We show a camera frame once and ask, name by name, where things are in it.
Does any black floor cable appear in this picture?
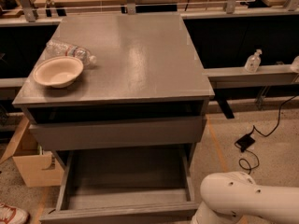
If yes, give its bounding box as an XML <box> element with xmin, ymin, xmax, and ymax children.
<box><xmin>234</xmin><ymin>94</ymin><xmax>299</xmax><ymax>175</ymax></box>

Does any grey drawer cabinet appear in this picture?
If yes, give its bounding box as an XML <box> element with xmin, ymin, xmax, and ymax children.
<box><xmin>12</xmin><ymin>13</ymin><xmax>215</xmax><ymax>170</ymax></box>

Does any grey metal rail shelf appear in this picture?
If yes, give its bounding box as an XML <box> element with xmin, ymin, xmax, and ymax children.
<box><xmin>204</xmin><ymin>64</ymin><xmax>299</xmax><ymax>89</ymax></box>

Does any white red sneaker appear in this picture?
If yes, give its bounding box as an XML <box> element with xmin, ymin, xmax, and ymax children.
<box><xmin>0</xmin><ymin>203</ymin><xmax>29</xmax><ymax>224</ymax></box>

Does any grey drawer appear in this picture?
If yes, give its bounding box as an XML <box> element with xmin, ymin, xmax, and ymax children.
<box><xmin>30</xmin><ymin>116</ymin><xmax>206</xmax><ymax>151</ymax></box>
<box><xmin>40</xmin><ymin>147</ymin><xmax>198</xmax><ymax>224</ymax></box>

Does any white paper bowl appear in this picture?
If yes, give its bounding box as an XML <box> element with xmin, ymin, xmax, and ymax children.
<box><xmin>33</xmin><ymin>56</ymin><xmax>84</xmax><ymax>88</ymax></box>

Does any clear plastic water bottle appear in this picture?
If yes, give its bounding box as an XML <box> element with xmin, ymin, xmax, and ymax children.
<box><xmin>46</xmin><ymin>39</ymin><xmax>97</xmax><ymax>66</ymax></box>

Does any black power adapter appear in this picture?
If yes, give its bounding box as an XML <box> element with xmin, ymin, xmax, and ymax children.
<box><xmin>235</xmin><ymin>134</ymin><xmax>255</xmax><ymax>152</ymax></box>

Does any clear hand sanitizer bottle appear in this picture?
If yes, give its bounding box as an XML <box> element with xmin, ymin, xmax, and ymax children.
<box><xmin>244</xmin><ymin>49</ymin><xmax>263</xmax><ymax>73</ymax></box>

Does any cardboard box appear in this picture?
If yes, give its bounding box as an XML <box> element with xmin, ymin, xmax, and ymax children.
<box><xmin>0</xmin><ymin>117</ymin><xmax>64</xmax><ymax>188</ymax></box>

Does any grey top drawer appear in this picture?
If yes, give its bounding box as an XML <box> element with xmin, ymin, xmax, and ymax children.
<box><xmin>30</xmin><ymin>116</ymin><xmax>206</xmax><ymax>151</ymax></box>

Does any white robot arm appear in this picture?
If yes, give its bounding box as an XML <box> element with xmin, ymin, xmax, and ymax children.
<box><xmin>191</xmin><ymin>172</ymin><xmax>299</xmax><ymax>224</ymax></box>

